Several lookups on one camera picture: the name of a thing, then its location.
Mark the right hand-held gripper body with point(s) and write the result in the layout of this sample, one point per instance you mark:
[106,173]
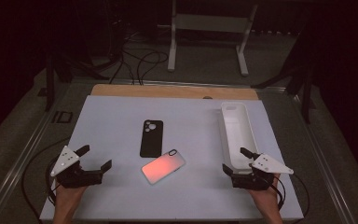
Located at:
[251,182]

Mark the metal floor rail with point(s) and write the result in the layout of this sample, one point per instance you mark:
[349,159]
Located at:
[18,165]
[326,161]

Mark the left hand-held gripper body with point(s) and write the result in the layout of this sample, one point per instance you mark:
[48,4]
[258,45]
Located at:
[74,179]

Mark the white table cover sheet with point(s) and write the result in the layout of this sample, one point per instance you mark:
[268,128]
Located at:
[121,193]

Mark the black square floor bracket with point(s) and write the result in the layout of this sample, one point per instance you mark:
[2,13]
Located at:
[54,117]

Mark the white metal stand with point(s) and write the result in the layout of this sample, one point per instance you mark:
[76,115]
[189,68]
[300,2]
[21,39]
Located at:
[209,23]

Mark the black phone case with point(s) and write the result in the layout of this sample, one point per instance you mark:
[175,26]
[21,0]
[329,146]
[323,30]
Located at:
[151,140]

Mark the person's left hand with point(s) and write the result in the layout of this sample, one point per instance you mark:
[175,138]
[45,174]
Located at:
[70,202]

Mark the person's right hand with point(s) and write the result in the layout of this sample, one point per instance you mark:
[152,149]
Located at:
[265,202]

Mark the white plastic tray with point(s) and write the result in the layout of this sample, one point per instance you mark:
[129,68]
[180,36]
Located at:
[239,137]

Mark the iridescent pink phone case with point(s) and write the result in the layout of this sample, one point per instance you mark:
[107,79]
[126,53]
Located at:
[163,166]

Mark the black stand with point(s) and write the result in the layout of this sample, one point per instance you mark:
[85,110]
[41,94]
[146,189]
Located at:
[48,87]
[306,99]

